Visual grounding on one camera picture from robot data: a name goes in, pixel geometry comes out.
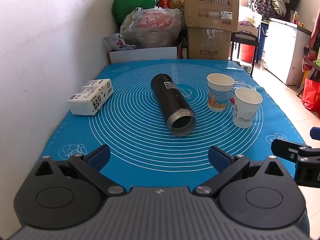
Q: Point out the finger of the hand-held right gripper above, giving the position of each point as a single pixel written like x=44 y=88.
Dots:
x=315 y=133
x=283 y=148

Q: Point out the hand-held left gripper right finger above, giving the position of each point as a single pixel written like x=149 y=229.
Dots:
x=218 y=158

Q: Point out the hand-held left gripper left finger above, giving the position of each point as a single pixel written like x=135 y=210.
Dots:
x=100 y=156

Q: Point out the white paper cup, dark print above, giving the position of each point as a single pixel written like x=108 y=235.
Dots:
x=246 y=110

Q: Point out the paper cup with colourful print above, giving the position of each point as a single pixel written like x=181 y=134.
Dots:
x=219 y=92

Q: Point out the black thermos cup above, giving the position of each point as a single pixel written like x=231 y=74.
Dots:
x=168 y=97

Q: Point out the red shopping bag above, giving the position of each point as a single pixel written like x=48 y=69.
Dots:
x=312 y=93

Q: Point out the blue silicone baking mat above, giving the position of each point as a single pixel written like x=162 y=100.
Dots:
x=140 y=142

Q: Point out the white printed carton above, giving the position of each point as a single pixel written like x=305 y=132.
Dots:
x=91 y=97

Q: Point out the white chest freezer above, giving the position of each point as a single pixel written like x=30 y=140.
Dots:
x=283 y=50

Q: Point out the red bucket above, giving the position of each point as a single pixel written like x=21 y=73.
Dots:
x=247 y=52

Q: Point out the white cardboard box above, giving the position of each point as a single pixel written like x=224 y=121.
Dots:
x=142 y=55

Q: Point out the plain cardboard box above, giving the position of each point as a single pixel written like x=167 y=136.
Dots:
x=208 y=43

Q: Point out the small white printed pouch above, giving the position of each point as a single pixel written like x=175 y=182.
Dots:
x=117 y=41

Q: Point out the orange drink bottle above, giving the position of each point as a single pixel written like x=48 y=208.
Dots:
x=295 y=17

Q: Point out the black metal stool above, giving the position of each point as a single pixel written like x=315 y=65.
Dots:
x=245 y=37

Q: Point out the floral cloth bundle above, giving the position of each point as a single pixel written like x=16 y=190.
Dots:
x=261 y=6

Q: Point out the clear plastic bag, red contents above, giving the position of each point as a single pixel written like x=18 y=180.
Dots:
x=152 y=28

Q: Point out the large cardboard box with label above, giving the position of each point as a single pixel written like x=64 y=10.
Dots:
x=210 y=5

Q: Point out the green bag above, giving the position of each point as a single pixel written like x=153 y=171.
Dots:
x=136 y=1

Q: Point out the red tin box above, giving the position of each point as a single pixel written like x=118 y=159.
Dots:
x=170 y=4

